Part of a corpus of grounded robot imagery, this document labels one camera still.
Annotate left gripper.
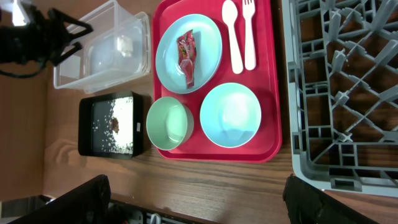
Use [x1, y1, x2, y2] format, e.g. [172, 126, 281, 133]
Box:
[1, 6, 93, 66]

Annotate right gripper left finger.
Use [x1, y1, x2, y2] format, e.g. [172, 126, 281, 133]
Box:
[11, 174, 111, 224]

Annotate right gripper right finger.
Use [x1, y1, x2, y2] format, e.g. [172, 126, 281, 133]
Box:
[282, 175, 377, 224]

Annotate white tissue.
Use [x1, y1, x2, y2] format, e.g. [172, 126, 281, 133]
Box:
[116, 35, 133, 57]

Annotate rice and food scraps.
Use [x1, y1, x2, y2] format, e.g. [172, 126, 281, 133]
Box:
[92, 96, 133, 154]

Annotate green bowl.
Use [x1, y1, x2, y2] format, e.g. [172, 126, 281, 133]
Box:
[146, 96, 194, 151]

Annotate red snack wrapper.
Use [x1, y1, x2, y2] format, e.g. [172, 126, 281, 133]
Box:
[177, 30, 197, 88]

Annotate black waste tray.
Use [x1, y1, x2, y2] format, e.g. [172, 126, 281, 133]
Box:
[78, 91, 144, 159]

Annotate grey dishwasher rack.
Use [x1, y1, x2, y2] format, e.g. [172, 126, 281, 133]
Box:
[282, 0, 397, 197]

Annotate clear plastic bin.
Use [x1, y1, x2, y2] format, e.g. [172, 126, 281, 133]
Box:
[53, 1, 151, 94]

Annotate light blue saucer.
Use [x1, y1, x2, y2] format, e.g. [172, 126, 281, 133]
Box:
[200, 83, 262, 148]

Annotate light blue plate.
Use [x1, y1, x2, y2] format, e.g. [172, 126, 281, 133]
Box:
[155, 14, 223, 94]

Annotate red serving tray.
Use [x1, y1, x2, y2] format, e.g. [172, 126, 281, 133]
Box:
[152, 0, 282, 163]

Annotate white plastic spoon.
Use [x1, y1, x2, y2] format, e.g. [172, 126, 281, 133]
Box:
[221, 0, 243, 74]

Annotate white plastic fork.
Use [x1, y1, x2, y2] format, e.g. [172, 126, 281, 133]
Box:
[243, 0, 256, 70]

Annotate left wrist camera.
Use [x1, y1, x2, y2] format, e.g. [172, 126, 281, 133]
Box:
[1, 0, 32, 27]

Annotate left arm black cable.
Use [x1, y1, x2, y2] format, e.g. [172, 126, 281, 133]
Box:
[0, 58, 49, 79]

